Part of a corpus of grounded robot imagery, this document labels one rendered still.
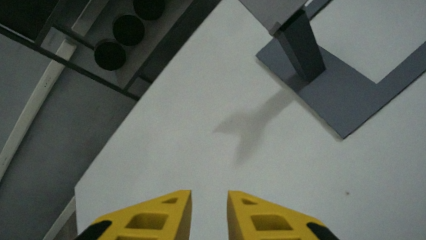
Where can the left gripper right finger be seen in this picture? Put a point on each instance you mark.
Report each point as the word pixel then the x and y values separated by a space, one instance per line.
pixel 252 218

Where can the grey rectangular frame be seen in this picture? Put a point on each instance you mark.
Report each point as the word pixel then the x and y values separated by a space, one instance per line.
pixel 338 93

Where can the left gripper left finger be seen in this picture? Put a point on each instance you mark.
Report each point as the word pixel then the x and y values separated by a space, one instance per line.
pixel 172 210

